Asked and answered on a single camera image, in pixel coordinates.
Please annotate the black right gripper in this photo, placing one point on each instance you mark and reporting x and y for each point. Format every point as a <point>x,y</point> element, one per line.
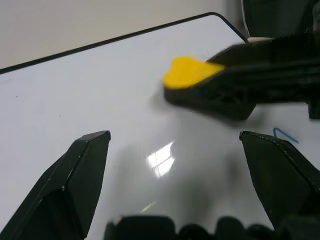
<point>295,67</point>

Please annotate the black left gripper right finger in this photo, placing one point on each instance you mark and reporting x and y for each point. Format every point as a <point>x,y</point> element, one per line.
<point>280,180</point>

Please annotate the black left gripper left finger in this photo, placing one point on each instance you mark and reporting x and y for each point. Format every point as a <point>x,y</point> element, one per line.
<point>62,185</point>

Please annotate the yellow eraser with black felt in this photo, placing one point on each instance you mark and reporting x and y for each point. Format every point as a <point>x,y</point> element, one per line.
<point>186,72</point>

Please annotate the blue marker drawing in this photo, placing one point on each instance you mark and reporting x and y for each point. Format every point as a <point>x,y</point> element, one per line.
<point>285,135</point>

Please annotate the whiteboard with black frame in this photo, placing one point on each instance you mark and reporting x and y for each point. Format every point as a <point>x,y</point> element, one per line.
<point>82,100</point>

